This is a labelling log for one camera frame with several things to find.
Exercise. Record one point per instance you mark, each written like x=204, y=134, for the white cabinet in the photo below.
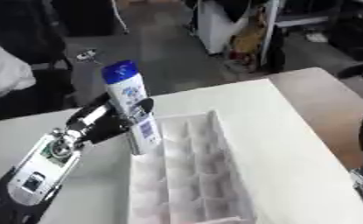
x=213, y=26

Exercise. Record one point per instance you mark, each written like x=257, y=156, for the black chair armrest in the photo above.
x=355, y=71

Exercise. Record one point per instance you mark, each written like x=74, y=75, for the white cloth bundle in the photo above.
x=3, y=73

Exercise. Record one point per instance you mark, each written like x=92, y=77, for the small white floor object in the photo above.
x=86, y=55

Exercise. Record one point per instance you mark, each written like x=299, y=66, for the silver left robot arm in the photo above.
x=36, y=175

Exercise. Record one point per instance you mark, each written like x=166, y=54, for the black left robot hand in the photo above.
x=103, y=124

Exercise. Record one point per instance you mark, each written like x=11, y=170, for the black office chair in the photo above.
x=31, y=35

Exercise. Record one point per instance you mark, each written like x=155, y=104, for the white tube with blue cap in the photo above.
x=133, y=96

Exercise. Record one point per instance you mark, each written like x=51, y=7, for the white box with compartments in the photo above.
x=189, y=172

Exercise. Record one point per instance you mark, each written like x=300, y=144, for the yellow bag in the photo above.
x=248, y=38

